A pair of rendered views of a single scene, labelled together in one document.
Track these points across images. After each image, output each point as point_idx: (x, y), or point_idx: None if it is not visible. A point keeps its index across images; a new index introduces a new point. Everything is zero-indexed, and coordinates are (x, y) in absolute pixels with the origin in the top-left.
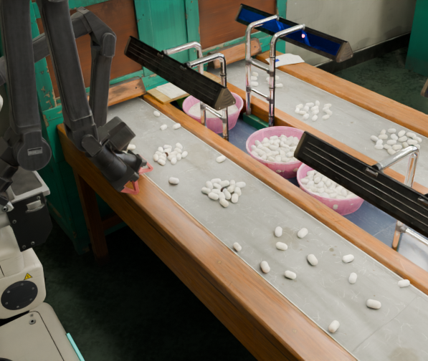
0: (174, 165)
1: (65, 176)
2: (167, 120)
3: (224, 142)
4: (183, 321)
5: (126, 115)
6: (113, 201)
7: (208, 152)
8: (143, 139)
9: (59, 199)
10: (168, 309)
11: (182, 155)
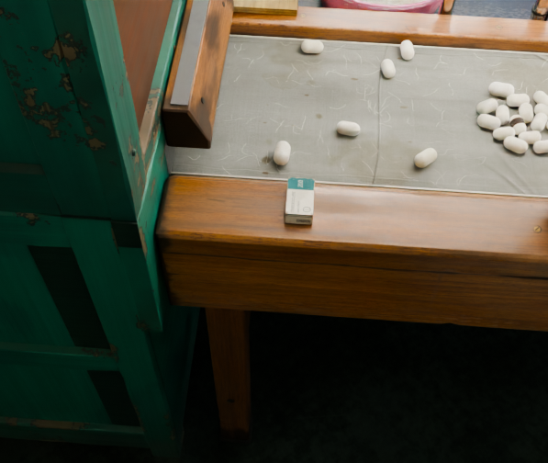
0: None
1: (155, 340)
2: (352, 49)
3: None
4: (495, 400)
5: (248, 92)
6: (517, 309)
7: None
8: (397, 123)
9: (88, 397)
10: (452, 404)
11: None
